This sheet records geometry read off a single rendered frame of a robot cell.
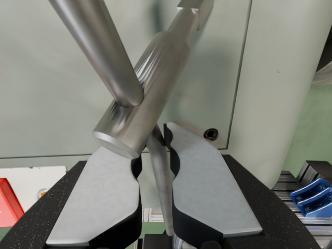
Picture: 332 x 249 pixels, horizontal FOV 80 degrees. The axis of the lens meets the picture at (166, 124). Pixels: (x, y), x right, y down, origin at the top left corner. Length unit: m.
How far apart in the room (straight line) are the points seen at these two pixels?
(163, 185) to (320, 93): 1.87
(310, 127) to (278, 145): 1.87
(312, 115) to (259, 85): 1.86
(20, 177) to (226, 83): 0.22
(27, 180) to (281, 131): 0.26
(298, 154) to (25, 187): 2.14
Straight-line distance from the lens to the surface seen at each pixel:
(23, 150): 0.23
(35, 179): 0.25
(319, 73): 0.31
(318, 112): 2.06
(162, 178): 0.16
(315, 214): 0.83
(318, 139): 2.22
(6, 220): 0.29
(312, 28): 0.20
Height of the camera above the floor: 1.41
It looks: 61 degrees down
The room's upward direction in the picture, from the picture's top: 173 degrees clockwise
